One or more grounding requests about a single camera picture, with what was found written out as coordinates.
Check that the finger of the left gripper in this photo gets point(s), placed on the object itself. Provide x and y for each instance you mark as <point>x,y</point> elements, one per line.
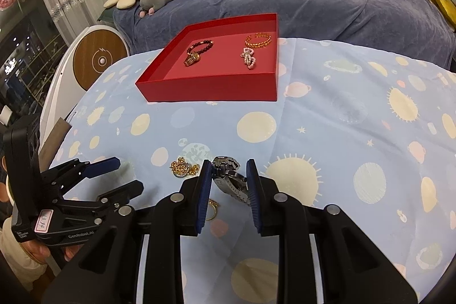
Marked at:
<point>121,196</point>
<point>67,175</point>

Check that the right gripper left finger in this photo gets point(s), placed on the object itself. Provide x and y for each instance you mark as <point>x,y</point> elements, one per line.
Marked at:
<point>131,244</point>

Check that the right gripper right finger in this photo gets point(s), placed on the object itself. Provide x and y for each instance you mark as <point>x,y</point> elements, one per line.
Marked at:
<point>352,268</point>

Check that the silver metal watch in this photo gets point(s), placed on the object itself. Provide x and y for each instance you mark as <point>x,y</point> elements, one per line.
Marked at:
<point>228,180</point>

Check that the gold woven cuff bangle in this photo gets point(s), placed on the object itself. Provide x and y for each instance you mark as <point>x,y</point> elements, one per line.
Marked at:
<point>258,40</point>

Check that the red jewelry tray box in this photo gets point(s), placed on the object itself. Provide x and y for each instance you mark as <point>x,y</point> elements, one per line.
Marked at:
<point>227,70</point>

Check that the person left hand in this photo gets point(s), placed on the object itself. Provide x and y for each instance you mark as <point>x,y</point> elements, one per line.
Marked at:
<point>27,259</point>

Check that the brown wooden board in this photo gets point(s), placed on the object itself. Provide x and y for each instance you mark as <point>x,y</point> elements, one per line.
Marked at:
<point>52,144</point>

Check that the round wooden white device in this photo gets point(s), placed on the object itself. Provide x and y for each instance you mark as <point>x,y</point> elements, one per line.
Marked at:
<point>93,51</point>

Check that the planet print blue cloth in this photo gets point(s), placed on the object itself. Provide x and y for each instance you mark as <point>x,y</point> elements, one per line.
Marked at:
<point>368,130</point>

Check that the yellow gold cushion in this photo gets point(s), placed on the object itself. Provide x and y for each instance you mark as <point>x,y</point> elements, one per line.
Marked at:
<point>448,10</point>

